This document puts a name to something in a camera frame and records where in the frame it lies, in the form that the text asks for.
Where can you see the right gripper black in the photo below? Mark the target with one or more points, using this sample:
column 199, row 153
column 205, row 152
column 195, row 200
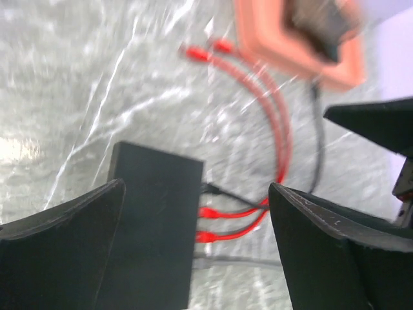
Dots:
column 389, row 125

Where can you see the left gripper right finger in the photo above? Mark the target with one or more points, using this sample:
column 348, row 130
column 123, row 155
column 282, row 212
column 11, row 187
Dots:
column 334, row 257

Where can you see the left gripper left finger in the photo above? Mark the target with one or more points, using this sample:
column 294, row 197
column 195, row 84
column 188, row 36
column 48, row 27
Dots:
column 56, row 259

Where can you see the black network switch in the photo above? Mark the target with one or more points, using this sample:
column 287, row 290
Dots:
column 150, row 263

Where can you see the dark blue star dish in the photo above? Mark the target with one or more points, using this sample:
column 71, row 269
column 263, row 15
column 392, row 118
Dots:
column 326, row 25

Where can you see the salmon pink tray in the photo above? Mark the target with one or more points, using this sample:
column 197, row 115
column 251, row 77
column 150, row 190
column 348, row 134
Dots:
column 263, row 35

